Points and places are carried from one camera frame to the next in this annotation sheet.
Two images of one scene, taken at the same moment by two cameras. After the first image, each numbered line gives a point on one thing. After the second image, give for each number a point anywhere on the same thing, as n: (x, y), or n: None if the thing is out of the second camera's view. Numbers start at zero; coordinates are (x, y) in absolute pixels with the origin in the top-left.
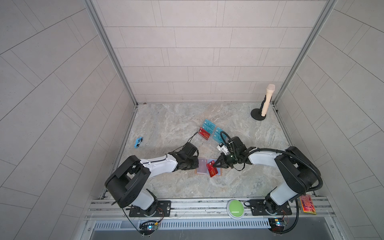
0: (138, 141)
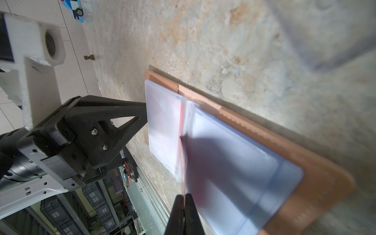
0: (76, 7)
